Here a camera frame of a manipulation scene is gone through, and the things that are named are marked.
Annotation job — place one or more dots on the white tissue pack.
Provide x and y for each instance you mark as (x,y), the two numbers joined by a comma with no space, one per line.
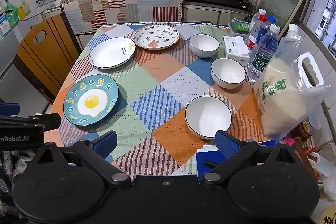
(235,49)

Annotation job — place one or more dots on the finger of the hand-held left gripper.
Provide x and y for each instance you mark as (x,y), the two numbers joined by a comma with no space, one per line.
(50,120)
(8,109)

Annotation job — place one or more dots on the green plastic basket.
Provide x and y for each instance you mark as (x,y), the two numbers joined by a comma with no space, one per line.
(240,26)

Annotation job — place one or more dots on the wooden chair back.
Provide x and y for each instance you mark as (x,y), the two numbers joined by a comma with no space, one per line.
(44,56)

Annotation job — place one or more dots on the blue box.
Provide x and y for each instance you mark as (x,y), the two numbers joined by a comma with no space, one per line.
(203,169)

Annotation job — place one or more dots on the clear plastic rice bag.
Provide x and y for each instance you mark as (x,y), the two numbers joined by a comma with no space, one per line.
(281,87)

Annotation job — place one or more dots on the brown jar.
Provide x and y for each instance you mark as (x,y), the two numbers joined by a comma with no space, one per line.
(307,129)

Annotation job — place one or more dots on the striped counter cloth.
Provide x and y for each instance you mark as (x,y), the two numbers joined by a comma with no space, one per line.
(118,6)

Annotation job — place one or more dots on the blue fried egg plate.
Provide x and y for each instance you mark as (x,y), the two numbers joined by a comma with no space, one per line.
(92,103)

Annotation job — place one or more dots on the yellow plastic bag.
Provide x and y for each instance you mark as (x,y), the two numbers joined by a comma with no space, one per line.
(23,11)

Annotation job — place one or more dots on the red cap water bottle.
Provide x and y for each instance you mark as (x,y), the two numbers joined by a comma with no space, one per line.
(253,35)

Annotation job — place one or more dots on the white ribbed bowl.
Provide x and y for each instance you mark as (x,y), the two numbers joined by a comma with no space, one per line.
(227,71)
(203,44)
(207,113)

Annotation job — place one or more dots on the white bunny carrot plate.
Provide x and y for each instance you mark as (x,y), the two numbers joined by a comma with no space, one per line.
(155,37)

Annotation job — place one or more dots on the green plastic bag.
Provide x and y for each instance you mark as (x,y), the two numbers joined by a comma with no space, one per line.
(11,12)

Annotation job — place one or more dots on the white cap water bottle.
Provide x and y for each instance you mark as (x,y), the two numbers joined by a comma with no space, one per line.
(256,19)

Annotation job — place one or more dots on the white base cabinet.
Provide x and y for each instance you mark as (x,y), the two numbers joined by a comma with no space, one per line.
(202,15)

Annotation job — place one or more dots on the grey patterned clothing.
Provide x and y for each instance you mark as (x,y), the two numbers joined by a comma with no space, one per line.
(10,169)

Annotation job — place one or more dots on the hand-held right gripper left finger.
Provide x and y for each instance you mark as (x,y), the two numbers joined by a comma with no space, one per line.
(106,141)

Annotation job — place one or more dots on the green label water bottle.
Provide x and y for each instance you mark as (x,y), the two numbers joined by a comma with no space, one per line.
(262,56)

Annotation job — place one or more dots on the refrigerator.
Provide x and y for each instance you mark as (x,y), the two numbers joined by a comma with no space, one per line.
(5,50)

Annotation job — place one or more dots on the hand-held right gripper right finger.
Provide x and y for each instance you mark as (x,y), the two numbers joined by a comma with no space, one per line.
(227,142)

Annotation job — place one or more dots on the blue cap water bottle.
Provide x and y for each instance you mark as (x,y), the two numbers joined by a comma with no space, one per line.
(262,32)

